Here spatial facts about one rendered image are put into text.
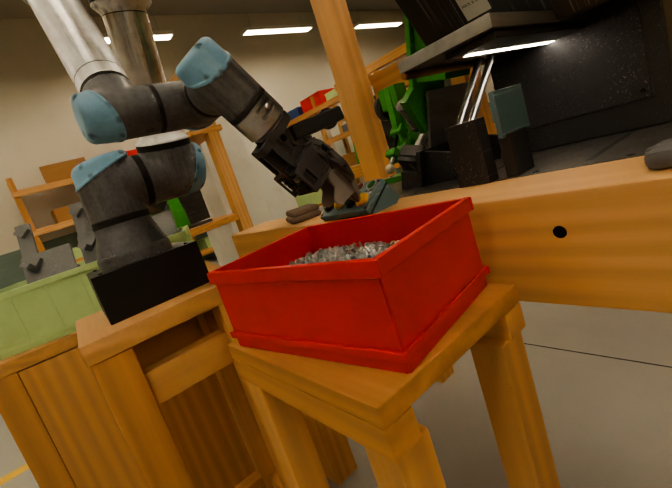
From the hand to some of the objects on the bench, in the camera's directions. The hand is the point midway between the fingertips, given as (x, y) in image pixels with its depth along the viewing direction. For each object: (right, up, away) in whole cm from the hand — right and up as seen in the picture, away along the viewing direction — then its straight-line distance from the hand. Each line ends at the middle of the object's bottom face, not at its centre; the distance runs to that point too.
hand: (355, 193), depth 74 cm
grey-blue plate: (+28, +3, -7) cm, 29 cm away
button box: (+2, -6, +8) cm, 11 cm away
